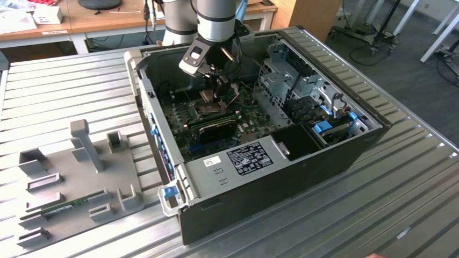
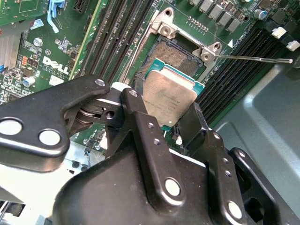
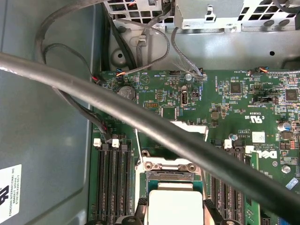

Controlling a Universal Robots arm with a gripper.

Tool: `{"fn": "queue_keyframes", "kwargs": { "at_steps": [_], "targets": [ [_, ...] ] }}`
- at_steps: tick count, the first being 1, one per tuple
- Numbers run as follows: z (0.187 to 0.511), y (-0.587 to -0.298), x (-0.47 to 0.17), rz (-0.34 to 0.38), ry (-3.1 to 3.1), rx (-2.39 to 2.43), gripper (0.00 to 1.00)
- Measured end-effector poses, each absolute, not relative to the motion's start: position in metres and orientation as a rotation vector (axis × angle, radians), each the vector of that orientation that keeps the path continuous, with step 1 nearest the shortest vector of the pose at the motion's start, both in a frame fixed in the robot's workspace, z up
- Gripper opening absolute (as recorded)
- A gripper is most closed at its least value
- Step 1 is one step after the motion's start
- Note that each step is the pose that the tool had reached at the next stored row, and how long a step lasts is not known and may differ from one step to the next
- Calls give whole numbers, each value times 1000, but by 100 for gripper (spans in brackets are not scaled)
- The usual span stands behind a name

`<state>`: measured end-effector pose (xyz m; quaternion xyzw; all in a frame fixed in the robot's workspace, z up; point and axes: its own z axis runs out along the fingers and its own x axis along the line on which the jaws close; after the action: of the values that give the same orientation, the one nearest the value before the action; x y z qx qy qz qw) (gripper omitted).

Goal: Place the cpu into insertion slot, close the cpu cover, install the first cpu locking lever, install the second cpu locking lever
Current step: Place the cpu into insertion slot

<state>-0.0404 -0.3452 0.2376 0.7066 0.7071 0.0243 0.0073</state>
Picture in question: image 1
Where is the grey parts rack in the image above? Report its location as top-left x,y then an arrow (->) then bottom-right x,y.
16,119 -> 146,249

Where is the CPU socket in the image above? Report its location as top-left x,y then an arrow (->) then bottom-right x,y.
188,95 -> 230,119

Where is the green RAM stick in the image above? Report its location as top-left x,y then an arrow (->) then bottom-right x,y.
38,191 -> 104,217

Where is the white plastic bag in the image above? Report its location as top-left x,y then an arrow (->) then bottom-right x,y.
0,7 -> 38,35

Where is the white cardboard box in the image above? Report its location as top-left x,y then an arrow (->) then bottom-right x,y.
32,5 -> 64,25

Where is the grey power supply unit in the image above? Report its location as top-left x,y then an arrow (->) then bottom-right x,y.
177,134 -> 289,201

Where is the blue disk carrier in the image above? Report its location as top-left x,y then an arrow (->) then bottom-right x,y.
310,120 -> 336,135

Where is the silver CPU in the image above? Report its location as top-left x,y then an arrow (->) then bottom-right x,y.
198,89 -> 216,103

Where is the black rolling stand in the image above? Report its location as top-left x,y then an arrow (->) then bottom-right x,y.
329,0 -> 403,56

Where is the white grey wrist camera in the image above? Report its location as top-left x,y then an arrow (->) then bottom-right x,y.
177,38 -> 213,76

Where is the metal drive cage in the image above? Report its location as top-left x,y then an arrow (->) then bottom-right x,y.
254,39 -> 337,127

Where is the white table leg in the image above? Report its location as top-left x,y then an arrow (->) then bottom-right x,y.
392,0 -> 420,37

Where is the black open PC case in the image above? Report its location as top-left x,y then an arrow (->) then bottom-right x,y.
122,26 -> 391,246

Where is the silver disk bay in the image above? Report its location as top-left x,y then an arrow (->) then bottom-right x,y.
314,118 -> 369,147

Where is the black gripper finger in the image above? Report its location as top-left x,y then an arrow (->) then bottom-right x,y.
218,75 -> 232,94
209,71 -> 221,104

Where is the white table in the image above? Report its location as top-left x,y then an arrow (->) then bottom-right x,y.
419,0 -> 459,64

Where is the black round object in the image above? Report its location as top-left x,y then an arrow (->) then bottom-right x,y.
77,0 -> 121,10

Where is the wooden cabinet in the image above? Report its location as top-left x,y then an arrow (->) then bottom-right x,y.
272,0 -> 342,44

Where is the black disk wire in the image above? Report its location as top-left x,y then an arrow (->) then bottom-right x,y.
329,92 -> 350,119

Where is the metal socket cover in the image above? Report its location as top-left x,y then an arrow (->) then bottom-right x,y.
224,82 -> 240,109

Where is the installed RAM stick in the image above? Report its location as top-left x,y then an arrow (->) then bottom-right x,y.
185,114 -> 237,129

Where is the wooden desk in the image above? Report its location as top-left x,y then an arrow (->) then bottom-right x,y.
0,0 -> 278,56

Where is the green motherboard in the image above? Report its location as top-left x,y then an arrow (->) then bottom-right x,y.
157,80 -> 280,159

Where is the blue case latch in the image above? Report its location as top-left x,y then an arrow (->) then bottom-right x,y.
161,187 -> 178,201

